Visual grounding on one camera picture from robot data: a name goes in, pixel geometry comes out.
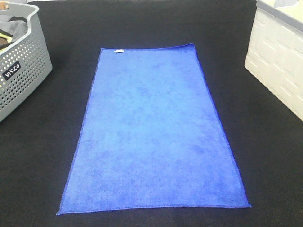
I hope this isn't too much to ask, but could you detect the blue microfiber towel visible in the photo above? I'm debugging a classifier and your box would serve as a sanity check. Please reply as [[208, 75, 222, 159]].
[[58, 44, 250, 215]]

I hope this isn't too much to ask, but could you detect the black table cloth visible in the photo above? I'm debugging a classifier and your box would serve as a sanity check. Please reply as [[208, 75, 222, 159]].
[[0, 0, 303, 227]]

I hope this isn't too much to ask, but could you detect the grey perforated plastic basket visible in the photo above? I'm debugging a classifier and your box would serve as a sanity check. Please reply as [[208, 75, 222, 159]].
[[0, 2, 52, 120]]

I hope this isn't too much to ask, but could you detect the white plastic storage crate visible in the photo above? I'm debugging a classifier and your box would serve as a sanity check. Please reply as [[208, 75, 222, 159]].
[[245, 0, 303, 119]]

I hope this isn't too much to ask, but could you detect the grey towel in basket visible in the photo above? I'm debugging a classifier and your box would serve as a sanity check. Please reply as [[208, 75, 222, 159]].
[[0, 20, 27, 43]]

